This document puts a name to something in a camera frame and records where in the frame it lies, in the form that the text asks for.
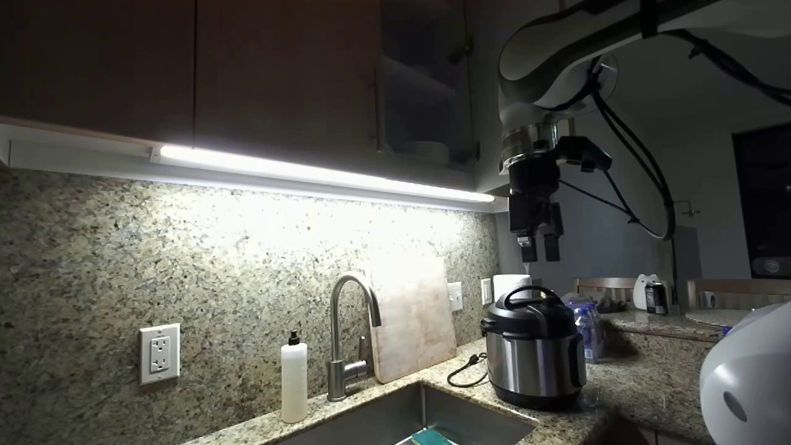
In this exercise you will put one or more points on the brown cabinet door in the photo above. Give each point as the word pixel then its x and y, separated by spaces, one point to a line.
pixel 287 76
pixel 104 64

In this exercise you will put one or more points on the brown middle cabinet door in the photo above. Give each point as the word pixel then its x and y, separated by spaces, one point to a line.
pixel 287 76

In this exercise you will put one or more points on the stainless steel sink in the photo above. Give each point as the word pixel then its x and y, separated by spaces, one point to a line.
pixel 394 415

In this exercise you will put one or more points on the under-cabinet light strip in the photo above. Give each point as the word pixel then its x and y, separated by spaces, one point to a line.
pixel 207 158

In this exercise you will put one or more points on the steel pressure cooker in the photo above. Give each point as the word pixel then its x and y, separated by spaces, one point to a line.
pixel 535 351

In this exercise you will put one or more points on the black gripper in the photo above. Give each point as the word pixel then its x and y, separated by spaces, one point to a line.
pixel 533 183

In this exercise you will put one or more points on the wooden cutting board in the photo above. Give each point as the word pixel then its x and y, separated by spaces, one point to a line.
pixel 417 319

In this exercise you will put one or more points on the dark window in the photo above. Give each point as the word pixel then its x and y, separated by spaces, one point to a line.
pixel 764 189

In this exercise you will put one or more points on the brown left cabinet door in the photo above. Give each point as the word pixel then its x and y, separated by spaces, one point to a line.
pixel 104 64

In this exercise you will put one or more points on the white coffee machine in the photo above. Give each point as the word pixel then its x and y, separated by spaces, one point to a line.
pixel 652 295

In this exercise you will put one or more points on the white light switch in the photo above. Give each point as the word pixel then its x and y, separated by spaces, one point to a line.
pixel 455 295

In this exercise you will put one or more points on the white soap dispenser bottle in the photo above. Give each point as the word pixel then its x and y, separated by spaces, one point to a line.
pixel 292 379

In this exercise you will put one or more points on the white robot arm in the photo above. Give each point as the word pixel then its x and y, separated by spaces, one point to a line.
pixel 554 64

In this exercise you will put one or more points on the white wall outlet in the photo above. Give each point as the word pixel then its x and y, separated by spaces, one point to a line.
pixel 160 351

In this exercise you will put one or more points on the teal sponge in sink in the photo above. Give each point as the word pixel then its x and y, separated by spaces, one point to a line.
pixel 427 435

